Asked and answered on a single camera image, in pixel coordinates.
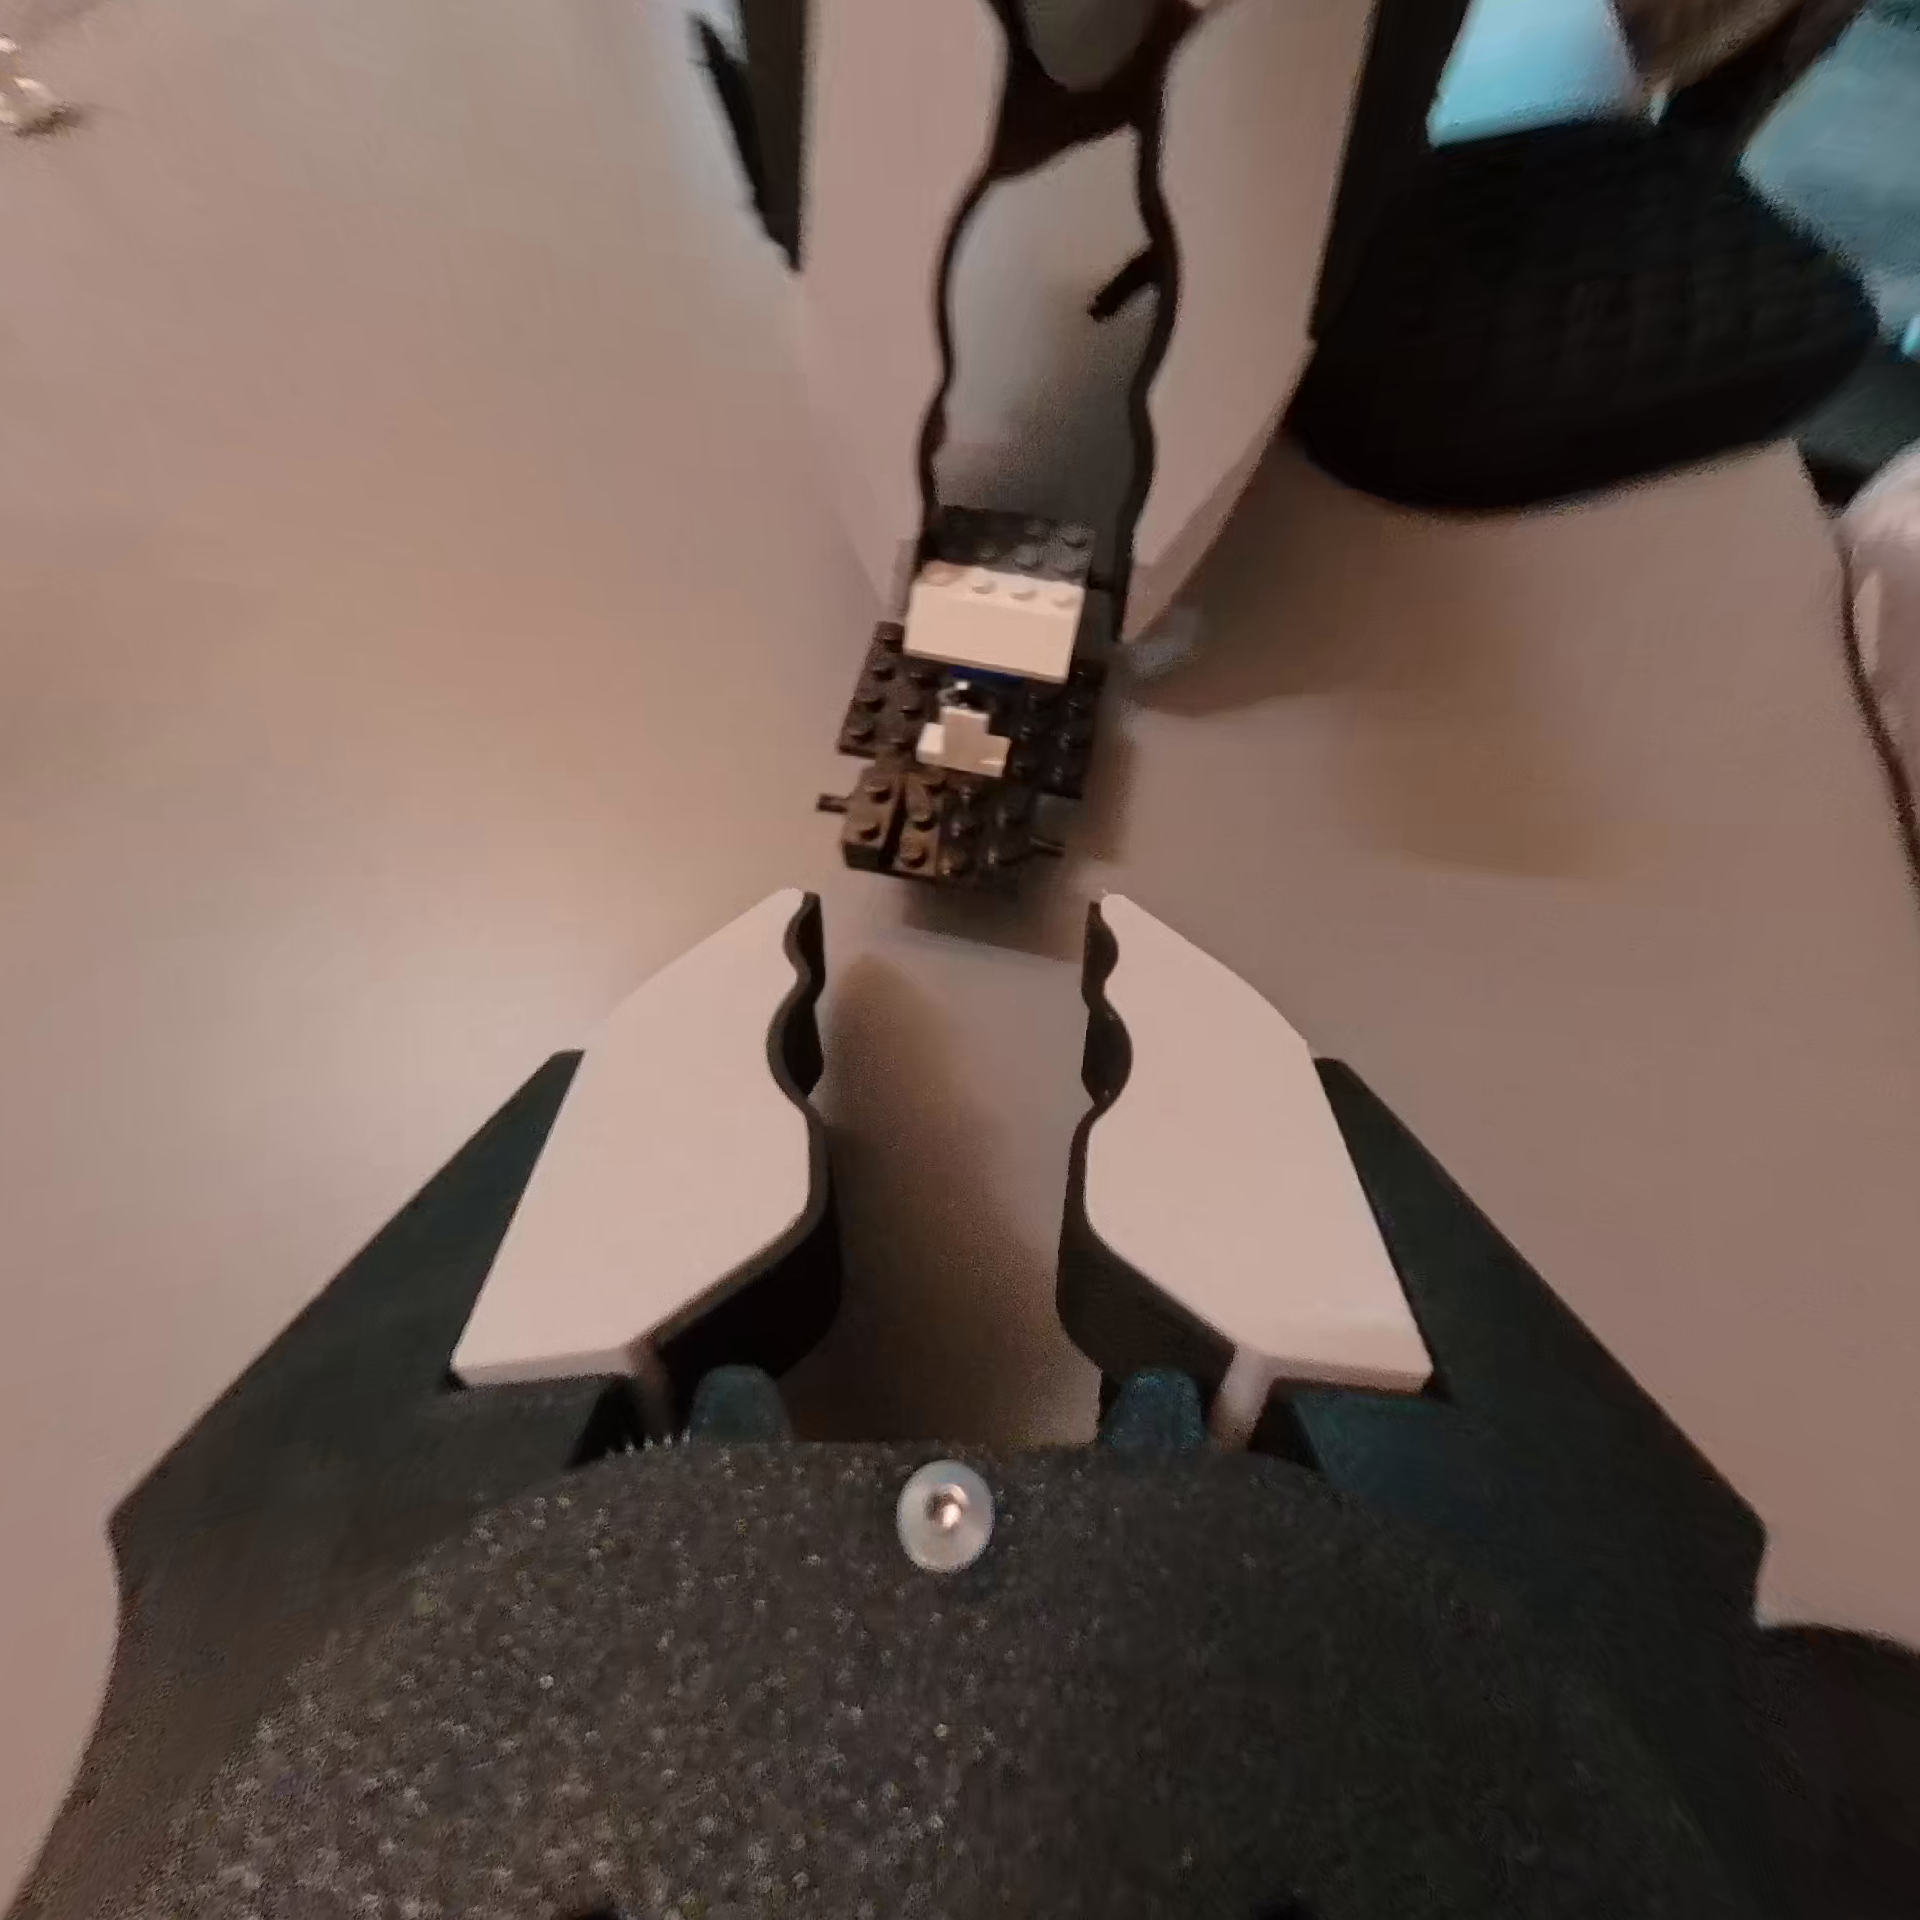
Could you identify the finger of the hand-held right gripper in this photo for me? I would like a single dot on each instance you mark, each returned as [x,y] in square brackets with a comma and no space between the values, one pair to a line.
[1245,225]
[870,225]

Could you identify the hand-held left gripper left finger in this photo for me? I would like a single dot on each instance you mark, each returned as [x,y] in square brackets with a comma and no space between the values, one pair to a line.
[659,1170]

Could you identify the black and white lego car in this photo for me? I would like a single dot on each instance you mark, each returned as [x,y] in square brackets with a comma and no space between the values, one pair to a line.
[991,615]

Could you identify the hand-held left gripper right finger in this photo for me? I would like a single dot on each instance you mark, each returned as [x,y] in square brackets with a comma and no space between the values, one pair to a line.
[1260,1185]

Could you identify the black chair seat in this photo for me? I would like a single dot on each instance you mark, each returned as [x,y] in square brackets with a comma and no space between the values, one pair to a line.
[1575,302]

